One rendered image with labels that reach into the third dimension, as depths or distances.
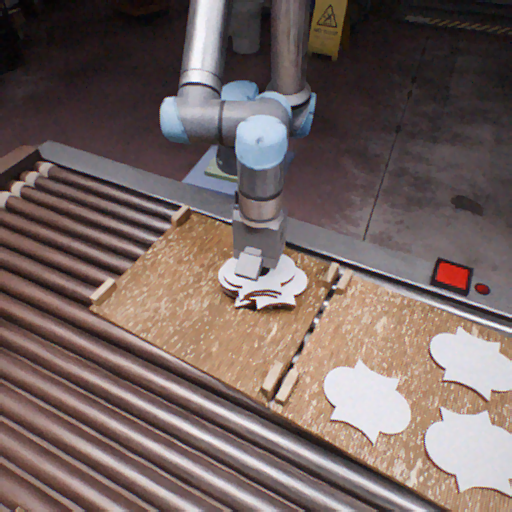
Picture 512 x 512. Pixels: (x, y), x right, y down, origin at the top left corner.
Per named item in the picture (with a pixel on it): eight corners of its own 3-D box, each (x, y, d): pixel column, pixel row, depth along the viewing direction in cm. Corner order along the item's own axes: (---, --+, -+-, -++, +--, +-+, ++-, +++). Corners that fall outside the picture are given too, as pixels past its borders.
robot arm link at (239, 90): (222, 119, 123) (217, 75, 113) (267, 121, 122) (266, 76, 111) (214, 143, 116) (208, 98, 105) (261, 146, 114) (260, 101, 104)
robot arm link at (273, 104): (230, 86, 72) (218, 118, 65) (294, 88, 71) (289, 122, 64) (233, 127, 78) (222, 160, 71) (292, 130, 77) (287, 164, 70)
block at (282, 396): (289, 374, 74) (290, 367, 72) (299, 379, 74) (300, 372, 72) (274, 403, 71) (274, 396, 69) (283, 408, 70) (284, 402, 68)
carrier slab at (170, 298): (188, 213, 106) (188, 208, 105) (339, 272, 92) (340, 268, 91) (90, 313, 85) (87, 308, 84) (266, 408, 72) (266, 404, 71)
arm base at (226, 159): (227, 141, 133) (224, 113, 125) (271, 150, 129) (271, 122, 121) (208, 170, 124) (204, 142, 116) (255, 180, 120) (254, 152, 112)
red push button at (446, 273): (438, 265, 95) (440, 261, 94) (466, 274, 93) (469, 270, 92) (434, 283, 91) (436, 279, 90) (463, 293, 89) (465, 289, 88)
